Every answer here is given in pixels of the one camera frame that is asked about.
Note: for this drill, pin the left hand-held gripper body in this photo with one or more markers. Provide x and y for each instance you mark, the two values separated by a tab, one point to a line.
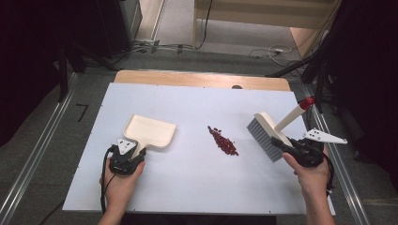
123	164

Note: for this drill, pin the light wooden table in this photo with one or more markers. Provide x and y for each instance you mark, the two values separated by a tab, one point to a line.
187	79

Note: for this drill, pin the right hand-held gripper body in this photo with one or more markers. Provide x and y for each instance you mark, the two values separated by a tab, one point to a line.
308	154

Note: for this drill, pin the cream hand brush red cap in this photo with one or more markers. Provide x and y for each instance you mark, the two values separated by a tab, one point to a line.
272	126

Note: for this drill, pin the light wooden cabinet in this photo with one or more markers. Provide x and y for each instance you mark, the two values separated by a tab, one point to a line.
250	12

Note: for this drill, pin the person's right hand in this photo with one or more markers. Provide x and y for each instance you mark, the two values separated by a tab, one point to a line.
313	179

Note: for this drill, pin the person's left hand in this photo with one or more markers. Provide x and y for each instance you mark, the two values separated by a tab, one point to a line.
120	187

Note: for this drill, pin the dark cabinet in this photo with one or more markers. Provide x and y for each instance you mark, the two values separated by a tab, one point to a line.
115	25

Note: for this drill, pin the red beans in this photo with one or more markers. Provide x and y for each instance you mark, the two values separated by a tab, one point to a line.
223	143

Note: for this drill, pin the black metal stand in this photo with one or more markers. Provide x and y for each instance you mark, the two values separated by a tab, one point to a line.
319	84
63	78

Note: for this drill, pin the cream plastic dustpan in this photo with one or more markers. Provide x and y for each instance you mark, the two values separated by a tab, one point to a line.
150	131

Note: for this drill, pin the white table cover sheet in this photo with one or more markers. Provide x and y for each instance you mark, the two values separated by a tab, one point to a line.
187	181

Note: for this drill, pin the metal floor rail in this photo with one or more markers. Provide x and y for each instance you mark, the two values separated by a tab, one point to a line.
37	146
344	175

